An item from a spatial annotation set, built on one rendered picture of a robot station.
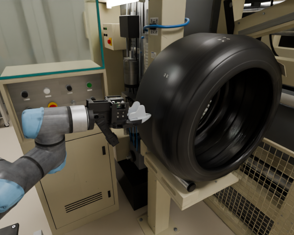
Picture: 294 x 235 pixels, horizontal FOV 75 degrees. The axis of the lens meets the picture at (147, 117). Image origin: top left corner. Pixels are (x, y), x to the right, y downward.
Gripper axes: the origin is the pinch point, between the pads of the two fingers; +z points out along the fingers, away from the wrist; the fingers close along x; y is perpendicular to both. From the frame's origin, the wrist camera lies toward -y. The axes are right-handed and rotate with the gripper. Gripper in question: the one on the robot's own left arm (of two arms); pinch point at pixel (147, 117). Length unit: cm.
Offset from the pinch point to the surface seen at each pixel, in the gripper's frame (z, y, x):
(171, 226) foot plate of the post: 53, -117, 28
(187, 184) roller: 19.4, -29.9, -7.2
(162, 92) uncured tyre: 3.3, 9.4, -2.4
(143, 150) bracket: 16.2, -33.0, 25.9
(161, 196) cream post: 37, -77, 28
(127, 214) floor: 25, -122, 56
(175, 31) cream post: 27.3, 28.5, 28.4
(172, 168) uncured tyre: 7.6, -16.8, -8.9
